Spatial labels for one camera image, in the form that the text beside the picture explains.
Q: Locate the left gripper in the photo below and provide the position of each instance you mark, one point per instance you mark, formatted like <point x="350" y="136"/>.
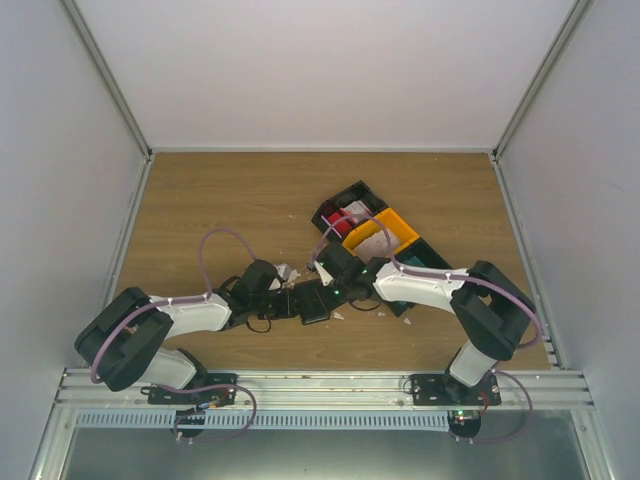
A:
<point x="288" y="306"/>

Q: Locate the black leather card holder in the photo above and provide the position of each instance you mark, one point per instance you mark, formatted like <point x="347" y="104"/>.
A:
<point x="310" y="303"/>

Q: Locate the red white cards stack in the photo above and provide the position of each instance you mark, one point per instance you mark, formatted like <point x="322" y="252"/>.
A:
<point x="343" y="228"/>

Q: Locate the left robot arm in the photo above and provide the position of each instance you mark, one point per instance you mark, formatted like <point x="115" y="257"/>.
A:
<point x="124" y="343"/>

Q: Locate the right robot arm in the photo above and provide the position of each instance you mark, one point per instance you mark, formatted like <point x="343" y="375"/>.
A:
<point x="497" y="317"/>

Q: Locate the white pink cards stack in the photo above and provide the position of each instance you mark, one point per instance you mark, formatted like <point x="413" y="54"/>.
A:
<point x="376" y="246"/>

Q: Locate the teal cards stack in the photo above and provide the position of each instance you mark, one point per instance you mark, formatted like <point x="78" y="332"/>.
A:
<point x="415" y="261"/>

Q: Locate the black bin right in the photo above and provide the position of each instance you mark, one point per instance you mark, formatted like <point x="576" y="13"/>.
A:
<point x="431" y="258"/>

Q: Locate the black bin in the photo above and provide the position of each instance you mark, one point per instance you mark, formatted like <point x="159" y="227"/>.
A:
<point x="357" y="199"/>
<point x="431" y="258"/>

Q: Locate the orange bin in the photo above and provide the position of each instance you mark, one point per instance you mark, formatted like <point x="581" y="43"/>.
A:
<point x="392" y="223"/>

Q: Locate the black bin left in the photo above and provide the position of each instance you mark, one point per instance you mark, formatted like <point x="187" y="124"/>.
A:
<point x="357" y="199"/>

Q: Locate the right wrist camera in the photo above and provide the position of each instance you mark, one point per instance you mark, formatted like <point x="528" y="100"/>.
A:
<point x="325" y="277"/>

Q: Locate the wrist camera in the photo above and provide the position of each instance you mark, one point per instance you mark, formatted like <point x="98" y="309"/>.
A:
<point x="285" y="276"/>
<point x="325" y="277"/>

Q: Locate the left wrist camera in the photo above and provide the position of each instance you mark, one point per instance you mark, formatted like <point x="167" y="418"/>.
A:
<point x="285" y="276"/>

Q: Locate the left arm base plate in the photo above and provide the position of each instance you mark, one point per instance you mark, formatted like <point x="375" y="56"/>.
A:
<point x="221" y="392"/>

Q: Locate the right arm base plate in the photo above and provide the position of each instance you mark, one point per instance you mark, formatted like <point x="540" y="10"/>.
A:
<point x="435" y="389"/>

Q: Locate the grey cable duct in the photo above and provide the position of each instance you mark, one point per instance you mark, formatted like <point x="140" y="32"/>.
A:
<point x="268" y="420"/>

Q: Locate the aluminium front rail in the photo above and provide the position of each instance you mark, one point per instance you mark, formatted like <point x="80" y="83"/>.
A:
<point x="335" y="390"/>

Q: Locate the left frame post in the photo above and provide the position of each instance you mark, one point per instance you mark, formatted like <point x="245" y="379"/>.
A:
<point x="88" y="41"/>

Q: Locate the frame post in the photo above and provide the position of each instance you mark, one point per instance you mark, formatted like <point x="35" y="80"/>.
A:
<point x="567" y="29"/>
<point x="88" y="41"/>

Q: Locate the right frame post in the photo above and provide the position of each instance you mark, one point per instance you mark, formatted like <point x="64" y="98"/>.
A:
<point x="567" y="29"/>

